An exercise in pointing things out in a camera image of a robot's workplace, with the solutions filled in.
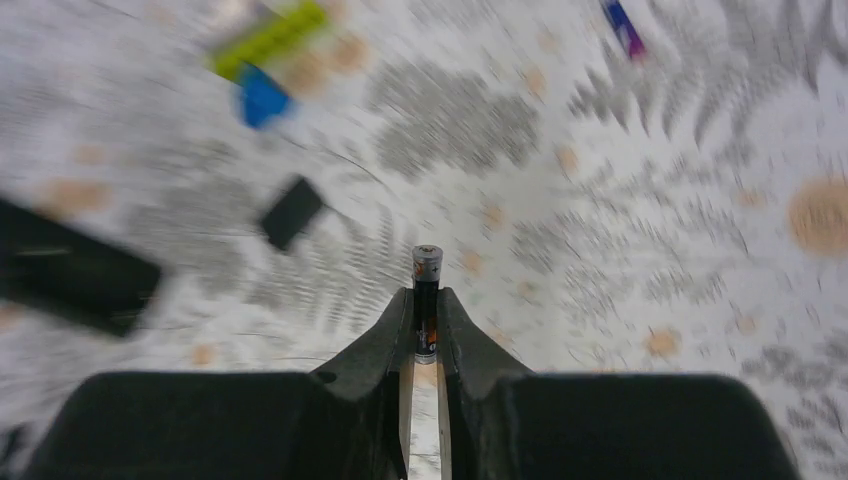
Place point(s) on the black remote control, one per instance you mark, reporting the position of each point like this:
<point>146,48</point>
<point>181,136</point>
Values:
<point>60,270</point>

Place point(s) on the black battery cover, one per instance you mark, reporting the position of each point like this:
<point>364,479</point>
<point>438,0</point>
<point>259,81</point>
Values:
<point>291,213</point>

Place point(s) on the blue plastic piece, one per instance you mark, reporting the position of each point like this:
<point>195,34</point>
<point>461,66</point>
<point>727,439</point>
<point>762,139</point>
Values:
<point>262,99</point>

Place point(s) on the floral table mat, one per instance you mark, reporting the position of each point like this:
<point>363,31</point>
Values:
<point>686,211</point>

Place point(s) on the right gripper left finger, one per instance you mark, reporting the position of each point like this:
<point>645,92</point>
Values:
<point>349,418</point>

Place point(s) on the AAA battery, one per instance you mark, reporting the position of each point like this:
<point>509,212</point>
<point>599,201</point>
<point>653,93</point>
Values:
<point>427,266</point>
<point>624,29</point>

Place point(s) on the green yellow block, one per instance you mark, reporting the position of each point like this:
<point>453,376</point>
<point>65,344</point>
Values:
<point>265,35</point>

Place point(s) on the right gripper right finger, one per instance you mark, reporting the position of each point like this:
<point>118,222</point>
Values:
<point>501,420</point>

